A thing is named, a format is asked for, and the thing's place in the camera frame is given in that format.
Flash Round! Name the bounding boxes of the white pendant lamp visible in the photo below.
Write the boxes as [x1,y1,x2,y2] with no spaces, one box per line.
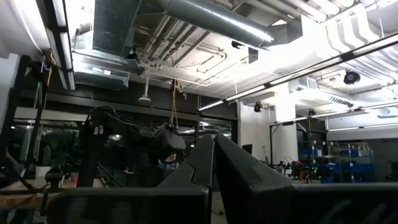
[137,70,152,103]

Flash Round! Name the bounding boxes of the round silver ventilation duct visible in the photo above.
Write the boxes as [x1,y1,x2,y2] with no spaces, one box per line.
[157,0,276,48]

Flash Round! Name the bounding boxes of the white air conditioning unit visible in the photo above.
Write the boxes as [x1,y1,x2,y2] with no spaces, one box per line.
[288,75,318,94]

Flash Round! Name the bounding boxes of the black framed light bar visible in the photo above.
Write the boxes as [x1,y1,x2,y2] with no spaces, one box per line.
[36,0,76,91]

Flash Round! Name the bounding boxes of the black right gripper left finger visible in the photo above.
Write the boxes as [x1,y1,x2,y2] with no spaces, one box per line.
[46,134,216,224]

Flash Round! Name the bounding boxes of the shelf with blue bins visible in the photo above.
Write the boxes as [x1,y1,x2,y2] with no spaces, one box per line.
[297,141,374,184]

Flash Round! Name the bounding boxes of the rectangular metal air duct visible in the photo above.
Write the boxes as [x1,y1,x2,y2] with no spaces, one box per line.
[92,0,144,62]

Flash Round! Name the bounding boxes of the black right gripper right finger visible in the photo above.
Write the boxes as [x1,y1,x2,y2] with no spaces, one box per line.
[214,134,398,224]

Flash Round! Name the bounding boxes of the black linear light rail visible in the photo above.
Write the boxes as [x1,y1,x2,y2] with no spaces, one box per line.
[273,101,398,124]
[197,32,398,112]

